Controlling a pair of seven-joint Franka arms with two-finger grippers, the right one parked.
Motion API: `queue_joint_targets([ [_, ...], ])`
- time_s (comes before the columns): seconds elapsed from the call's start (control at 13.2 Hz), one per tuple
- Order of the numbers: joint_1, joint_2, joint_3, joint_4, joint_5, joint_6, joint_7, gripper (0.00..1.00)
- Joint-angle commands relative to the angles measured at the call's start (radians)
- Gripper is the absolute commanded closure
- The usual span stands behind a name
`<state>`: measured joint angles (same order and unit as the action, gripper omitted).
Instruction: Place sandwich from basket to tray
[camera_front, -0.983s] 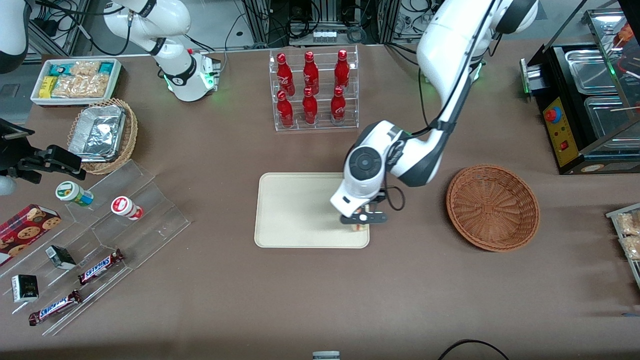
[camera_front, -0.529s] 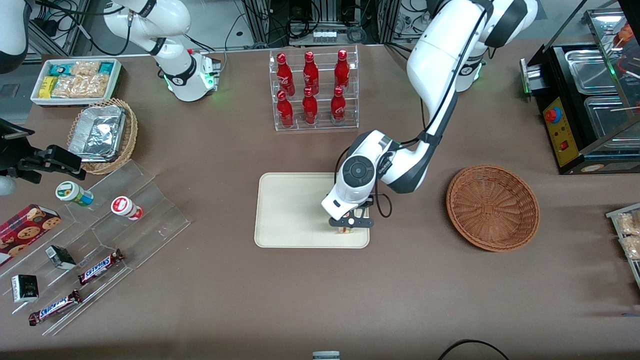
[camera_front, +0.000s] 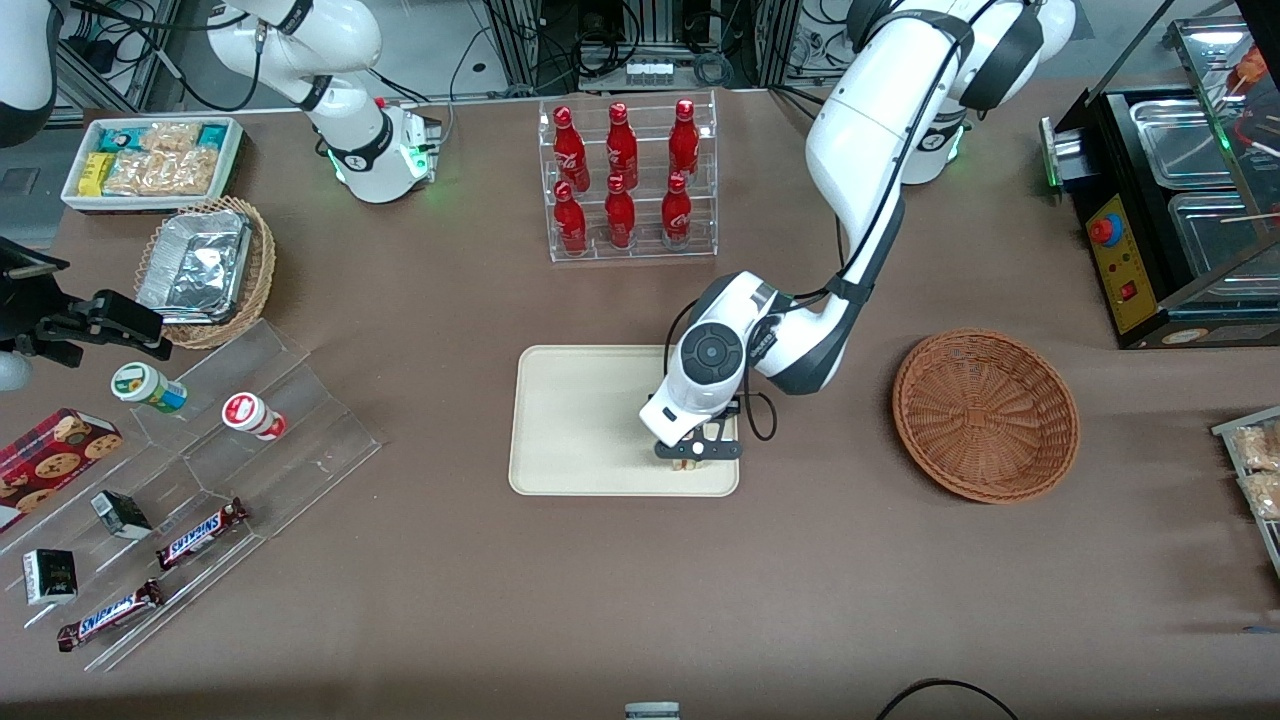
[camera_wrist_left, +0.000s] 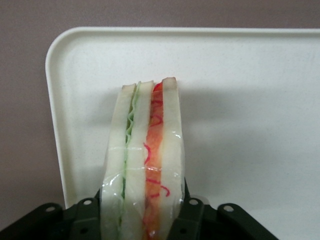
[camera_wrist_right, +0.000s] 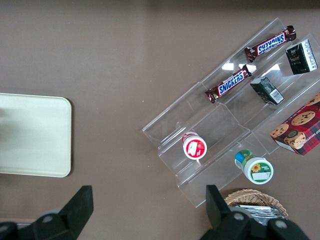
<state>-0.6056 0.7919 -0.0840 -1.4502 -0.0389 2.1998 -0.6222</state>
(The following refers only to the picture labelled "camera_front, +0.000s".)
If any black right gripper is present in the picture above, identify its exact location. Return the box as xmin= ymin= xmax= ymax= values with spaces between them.
xmin=0 ymin=238 xmax=174 ymax=367

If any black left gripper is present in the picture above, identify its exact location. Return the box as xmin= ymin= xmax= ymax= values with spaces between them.
xmin=655 ymin=398 xmax=746 ymax=472

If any beige rectangular tray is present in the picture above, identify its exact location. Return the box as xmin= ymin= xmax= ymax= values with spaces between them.
xmin=508 ymin=345 xmax=740 ymax=498

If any light wicker basket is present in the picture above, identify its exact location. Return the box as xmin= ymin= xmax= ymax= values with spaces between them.
xmin=135 ymin=196 xmax=277 ymax=350

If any round brown wicker basket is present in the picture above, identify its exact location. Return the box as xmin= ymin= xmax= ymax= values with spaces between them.
xmin=892 ymin=329 xmax=1081 ymax=504

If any grey snack tray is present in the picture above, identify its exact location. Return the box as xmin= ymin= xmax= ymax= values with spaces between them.
xmin=1212 ymin=405 xmax=1280 ymax=581

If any green label yogurt cup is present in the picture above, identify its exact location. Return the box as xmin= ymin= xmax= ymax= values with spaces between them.
xmin=111 ymin=362 xmax=188 ymax=414

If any aluminium foil container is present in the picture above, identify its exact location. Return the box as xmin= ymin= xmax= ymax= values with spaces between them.
xmin=137 ymin=210 xmax=253 ymax=326

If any red label yogurt cup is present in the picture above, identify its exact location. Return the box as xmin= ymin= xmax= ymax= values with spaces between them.
xmin=222 ymin=392 xmax=288 ymax=442

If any white snack bin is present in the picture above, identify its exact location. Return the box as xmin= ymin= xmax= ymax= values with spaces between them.
xmin=62 ymin=117 xmax=244 ymax=214

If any large clear cracker bag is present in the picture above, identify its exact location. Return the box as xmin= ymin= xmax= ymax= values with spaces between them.
xmin=103 ymin=148 xmax=220 ymax=198

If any red cookie box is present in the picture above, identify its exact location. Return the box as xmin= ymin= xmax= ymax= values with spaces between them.
xmin=0 ymin=408 xmax=123 ymax=534

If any small black box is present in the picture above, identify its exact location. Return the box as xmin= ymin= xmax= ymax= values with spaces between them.
xmin=23 ymin=548 xmax=79 ymax=607
xmin=90 ymin=490 xmax=153 ymax=541

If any small clear cracker bag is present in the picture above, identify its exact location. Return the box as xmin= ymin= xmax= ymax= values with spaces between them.
xmin=140 ymin=122 xmax=201 ymax=157

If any clear acrylic stepped display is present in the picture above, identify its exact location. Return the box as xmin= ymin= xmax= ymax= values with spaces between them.
xmin=0 ymin=318 xmax=383 ymax=673

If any Snickers chocolate bar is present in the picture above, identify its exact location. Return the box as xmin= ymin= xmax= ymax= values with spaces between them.
xmin=57 ymin=579 xmax=166 ymax=653
xmin=156 ymin=498 xmax=251 ymax=571

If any clear acrylic bottle rack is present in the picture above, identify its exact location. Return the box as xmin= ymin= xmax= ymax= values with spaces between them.
xmin=538 ymin=90 xmax=719 ymax=264

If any red cola bottle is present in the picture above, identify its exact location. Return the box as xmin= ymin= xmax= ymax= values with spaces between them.
xmin=605 ymin=175 xmax=637 ymax=250
xmin=661 ymin=173 xmax=693 ymax=251
xmin=553 ymin=107 xmax=591 ymax=193
xmin=606 ymin=102 xmax=639 ymax=191
xmin=669 ymin=99 xmax=701 ymax=179
xmin=553 ymin=181 xmax=589 ymax=257

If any black food warmer case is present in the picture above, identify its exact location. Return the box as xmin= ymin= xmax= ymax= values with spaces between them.
xmin=1040 ymin=0 xmax=1280 ymax=351

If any clear pastry bag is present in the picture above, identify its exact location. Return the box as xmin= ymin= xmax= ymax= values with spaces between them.
xmin=1240 ymin=470 xmax=1280 ymax=521
xmin=1230 ymin=424 xmax=1280 ymax=472

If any steel warmer pan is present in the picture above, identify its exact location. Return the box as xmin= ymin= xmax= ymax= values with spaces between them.
xmin=1130 ymin=98 xmax=1241 ymax=192
xmin=1168 ymin=190 xmax=1280 ymax=279

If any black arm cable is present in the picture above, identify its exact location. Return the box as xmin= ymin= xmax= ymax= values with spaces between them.
xmin=664 ymin=10 xmax=991 ymax=443

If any black table cable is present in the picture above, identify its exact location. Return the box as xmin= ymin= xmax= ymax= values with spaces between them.
xmin=875 ymin=678 xmax=1021 ymax=720

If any aluminium frame rack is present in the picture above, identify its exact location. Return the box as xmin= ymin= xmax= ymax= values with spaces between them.
xmin=485 ymin=0 xmax=801 ymax=93

